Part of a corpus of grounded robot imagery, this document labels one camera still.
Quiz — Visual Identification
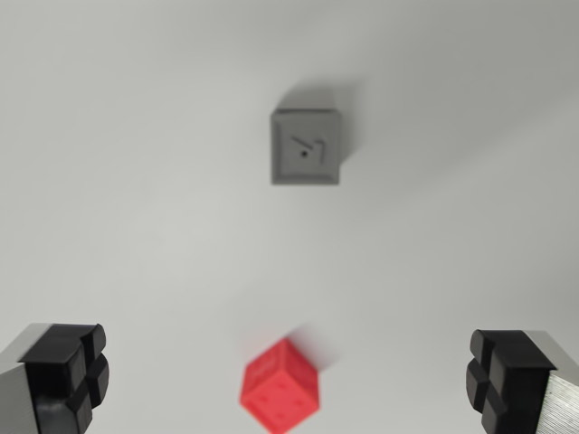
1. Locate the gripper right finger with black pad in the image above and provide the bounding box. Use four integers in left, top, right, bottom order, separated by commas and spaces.
465, 328, 579, 434

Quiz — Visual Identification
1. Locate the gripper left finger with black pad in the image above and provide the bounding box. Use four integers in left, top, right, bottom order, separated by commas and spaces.
0, 322, 110, 434

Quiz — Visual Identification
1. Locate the grey embossed cube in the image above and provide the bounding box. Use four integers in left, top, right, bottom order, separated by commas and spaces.
270, 88, 354, 186

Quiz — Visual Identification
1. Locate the red cube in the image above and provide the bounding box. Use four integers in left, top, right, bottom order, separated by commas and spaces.
239, 337, 322, 430

